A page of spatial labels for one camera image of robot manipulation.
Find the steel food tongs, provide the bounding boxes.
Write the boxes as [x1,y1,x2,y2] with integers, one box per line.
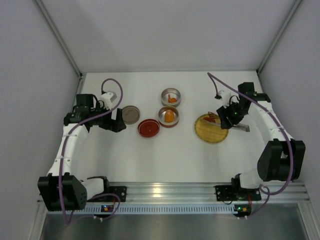
[202,117,250,133]

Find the slotted cable duct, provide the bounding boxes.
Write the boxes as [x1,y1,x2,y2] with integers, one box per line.
[76,203,250,215]

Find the orange fried chicken piece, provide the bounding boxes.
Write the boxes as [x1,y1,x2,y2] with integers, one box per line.
[167,94,177,103]

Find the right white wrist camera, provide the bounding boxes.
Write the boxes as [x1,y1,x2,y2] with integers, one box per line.
[215,90,232,108]

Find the red round lid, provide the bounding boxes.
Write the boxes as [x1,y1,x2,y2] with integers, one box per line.
[137,118,160,138]

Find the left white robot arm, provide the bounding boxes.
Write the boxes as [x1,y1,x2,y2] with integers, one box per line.
[37,91,126,212]

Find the aluminium frame post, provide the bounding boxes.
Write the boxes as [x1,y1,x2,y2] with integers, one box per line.
[256,0,304,77]
[32,0,83,79]

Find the steel bowl taupe base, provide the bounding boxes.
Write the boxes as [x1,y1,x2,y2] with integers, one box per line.
[161,87,182,107]

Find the sesame burger bun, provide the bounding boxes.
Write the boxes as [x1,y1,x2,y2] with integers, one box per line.
[164,109,176,123]

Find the round bamboo tray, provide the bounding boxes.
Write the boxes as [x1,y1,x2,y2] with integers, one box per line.
[194,114,229,144]

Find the dark red fried piece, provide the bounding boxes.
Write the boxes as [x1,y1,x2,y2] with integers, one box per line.
[203,112,219,122]

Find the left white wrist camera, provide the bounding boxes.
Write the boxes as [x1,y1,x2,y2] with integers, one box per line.
[99,91,117,110]

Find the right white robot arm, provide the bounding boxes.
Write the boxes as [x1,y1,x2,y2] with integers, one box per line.
[215,82,306,189]

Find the steel bowl red base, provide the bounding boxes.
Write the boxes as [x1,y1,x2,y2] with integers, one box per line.
[158,105,179,128]

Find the left aluminium frame post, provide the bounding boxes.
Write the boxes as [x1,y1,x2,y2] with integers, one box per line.
[32,0,83,79]

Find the right aluminium frame post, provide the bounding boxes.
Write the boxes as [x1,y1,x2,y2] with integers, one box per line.
[256,0,304,77]

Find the taupe round lid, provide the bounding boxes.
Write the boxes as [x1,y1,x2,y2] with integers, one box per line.
[122,105,141,125]

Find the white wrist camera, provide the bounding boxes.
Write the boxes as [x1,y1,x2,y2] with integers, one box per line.
[215,90,232,108]
[99,91,117,110]

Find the aluminium mounting rail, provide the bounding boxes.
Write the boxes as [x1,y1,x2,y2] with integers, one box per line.
[109,182,310,204]

